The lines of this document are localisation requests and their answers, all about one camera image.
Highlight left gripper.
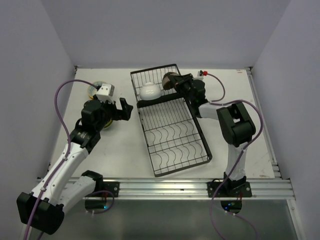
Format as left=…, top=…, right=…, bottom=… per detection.
left=95, top=97, right=132, bottom=131

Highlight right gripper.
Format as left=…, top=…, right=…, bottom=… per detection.
left=168, top=73, right=195, bottom=103

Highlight dark patterned bowl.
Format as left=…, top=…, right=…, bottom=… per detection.
left=162, top=72, right=180, bottom=90

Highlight lime yellow bowl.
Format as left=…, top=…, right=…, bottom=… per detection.
left=103, top=120, right=113, bottom=130

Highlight white bowl yellow sun dots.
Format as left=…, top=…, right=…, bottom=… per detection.
left=86, top=80, right=107, bottom=98

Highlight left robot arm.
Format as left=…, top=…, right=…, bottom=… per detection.
left=16, top=97, right=133, bottom=235

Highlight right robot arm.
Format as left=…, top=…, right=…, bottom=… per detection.
left=162, top=71, right=260, bottom=197

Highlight white ceramic bowl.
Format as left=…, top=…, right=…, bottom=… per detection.
left=139, top=82, right=162, bottom=101

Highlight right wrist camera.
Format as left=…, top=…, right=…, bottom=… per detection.
left=197, top=70, right=208, bottom=81

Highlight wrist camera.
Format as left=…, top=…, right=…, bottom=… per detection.
left=197, top=70, right=208, bottom=81
left=95, top=83, right=115, bottom=103

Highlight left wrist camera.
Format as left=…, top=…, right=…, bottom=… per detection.
left=95, top=83, right=115, bottom=103

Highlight black wire dish rack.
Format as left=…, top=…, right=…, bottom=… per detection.
left=130, top=63, right=212, bottom=177

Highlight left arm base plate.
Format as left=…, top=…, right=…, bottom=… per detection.
left=102, top=181, right=120, bottom=198

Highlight aluminium mounting rail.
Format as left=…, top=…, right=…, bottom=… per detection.
left=103, top=178, right=296, bottom=201

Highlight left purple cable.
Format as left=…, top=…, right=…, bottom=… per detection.
left=23, top=79, right=116, bottom=240

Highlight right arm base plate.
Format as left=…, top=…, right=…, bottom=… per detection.
left=206, top=177, right=253, bottom=198

